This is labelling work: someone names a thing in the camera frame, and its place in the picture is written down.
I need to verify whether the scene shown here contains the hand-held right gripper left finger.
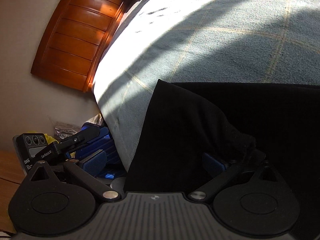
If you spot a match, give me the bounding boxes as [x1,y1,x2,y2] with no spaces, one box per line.
[24,150,120,202]

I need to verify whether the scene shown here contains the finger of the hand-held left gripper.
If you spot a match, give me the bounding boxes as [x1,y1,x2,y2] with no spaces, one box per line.
[56,125,100,153]

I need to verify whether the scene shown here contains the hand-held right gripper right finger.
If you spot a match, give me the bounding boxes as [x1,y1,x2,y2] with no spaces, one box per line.
[189,152,285,202]

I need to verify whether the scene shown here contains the black pants with white drawstring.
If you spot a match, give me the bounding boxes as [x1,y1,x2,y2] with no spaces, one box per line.
[125,79,320,240]

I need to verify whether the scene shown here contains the clear plastic bag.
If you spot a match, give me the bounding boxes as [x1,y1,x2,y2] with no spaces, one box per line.
[54,114,103,140]

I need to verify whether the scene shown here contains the blue suitcase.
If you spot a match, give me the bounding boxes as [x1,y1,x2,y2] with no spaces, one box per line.
[75,122,128,180]

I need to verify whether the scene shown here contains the large yellow plastic bag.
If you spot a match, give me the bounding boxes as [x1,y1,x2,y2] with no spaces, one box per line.
[27,130,54,145]

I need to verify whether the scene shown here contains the wooden nightstand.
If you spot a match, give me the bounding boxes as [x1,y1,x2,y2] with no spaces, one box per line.
[0,150,28,233]

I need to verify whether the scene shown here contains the wooden headboard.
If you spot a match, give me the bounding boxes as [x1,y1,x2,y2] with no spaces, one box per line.
[30,0,130,93]

